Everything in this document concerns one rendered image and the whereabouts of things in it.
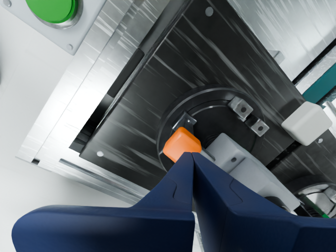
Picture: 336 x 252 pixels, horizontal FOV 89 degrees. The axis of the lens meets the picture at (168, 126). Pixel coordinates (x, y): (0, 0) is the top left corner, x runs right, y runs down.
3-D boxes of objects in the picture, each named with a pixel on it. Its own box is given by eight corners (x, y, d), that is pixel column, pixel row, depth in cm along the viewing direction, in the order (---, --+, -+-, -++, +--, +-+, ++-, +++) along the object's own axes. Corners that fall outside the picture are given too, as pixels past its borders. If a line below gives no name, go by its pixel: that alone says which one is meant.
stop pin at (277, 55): (252, 56, 24) (272, 58, 20) (259, 49, 23) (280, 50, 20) (258, 63, 24) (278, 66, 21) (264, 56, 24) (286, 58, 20)
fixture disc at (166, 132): (133, 148, 22) (133, 157, 20) (208, 58, 19) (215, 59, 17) (206, 189, 27) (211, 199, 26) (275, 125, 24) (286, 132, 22)
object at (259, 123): (243, 123, 21) (250, 128, 19) (252, 113, 20) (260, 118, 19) (252, 131, 21) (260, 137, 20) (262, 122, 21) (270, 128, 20)
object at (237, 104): (226, 105, 19) (232, 110, 18) (235, 94, 19) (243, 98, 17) (236, 115, 20) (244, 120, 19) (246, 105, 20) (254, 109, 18)
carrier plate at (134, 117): (82, 148, 23) (77, 157, 21) (202, -19, 17) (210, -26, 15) (202, 208, 32) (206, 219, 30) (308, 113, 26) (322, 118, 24)
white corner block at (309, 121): (270, 119, 26) (291, 131, 22) (294, 95, 25) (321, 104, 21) (285, 135, 28) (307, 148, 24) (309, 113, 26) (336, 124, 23)
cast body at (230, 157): (191, 162, 17) (220, 228, 11) (221, 130, 16) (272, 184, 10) (241, 193, 21) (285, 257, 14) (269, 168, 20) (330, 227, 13)
